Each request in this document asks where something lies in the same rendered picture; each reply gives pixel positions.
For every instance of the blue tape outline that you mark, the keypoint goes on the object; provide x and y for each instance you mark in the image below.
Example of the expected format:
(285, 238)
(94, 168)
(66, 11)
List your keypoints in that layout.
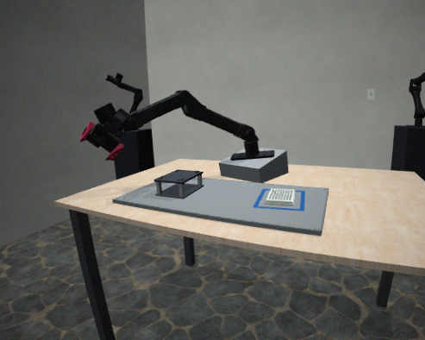
(262, 193)

